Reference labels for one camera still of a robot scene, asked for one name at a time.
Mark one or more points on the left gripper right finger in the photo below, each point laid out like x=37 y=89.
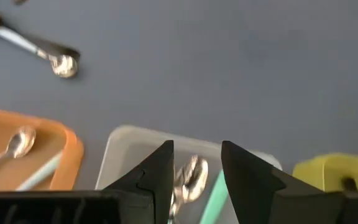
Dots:
x=247 y=186

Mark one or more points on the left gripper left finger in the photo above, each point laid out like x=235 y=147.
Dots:
x=163 y=174

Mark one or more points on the clear plastic bin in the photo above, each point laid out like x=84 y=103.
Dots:
x=129 y=149

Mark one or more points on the yellow plastic bin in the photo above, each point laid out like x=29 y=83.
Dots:
x=322 y=171

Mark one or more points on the orange plastic bin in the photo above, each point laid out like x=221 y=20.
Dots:
x=70 y=155

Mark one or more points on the blue-grey table mat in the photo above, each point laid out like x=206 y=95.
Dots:
x=197 y=77

